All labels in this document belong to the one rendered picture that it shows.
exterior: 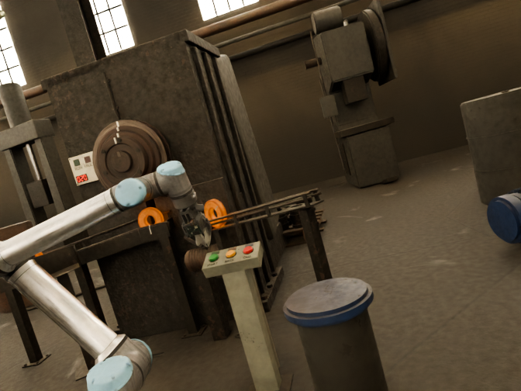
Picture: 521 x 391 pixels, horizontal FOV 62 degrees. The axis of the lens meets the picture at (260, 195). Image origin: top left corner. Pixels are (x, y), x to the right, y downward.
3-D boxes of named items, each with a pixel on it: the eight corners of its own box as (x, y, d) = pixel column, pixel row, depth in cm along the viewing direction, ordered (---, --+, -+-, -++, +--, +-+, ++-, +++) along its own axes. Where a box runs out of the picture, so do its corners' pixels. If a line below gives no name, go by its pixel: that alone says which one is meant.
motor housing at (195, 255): (214, 332, 257) (188, 247, 251) (249, 326, 252) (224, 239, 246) (208, 343, 244) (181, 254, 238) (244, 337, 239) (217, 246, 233)
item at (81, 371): (66, 371, 259) (27, 259, 251) (111, 353, 269) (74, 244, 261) (65, 385, 240) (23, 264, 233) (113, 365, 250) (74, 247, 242)
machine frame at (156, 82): (160, 299, 357) (94, 89, 338) (284, 272, 333) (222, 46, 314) (115, 342, 286) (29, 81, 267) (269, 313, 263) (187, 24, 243)
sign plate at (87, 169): (78, 185, 278) (70, 158, 276) (114, 175, 273) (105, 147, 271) (77, 185, 276) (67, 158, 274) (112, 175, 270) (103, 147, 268)
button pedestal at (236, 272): (247, 382, 192) (208, 250, 186) (299, 374, 187) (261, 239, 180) (239, 404, 177) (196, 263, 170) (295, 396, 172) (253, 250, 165)
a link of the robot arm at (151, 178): (119, 183, 151) (152, 171, 151) (128, 181, 162) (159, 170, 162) (128, 208, 152) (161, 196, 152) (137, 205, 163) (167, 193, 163)
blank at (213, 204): (221, 231, 237) (216, 233, 235) (205, 210, 242) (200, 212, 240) (230, 214, 227) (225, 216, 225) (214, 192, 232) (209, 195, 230)
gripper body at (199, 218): (186, 239, 165) (174, 212, 159) (191, 226, 172) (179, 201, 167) (205, 234, 163) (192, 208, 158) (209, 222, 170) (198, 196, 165)
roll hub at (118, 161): (112, 190, 254) (97, 143, 251) (154, 178, 248) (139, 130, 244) (107, 191, 248) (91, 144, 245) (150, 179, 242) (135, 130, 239)
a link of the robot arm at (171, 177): (155, 164, 160) (181, 155, 160) (169, 193, 165) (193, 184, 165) (153, 174, 151) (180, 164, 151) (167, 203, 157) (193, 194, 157)
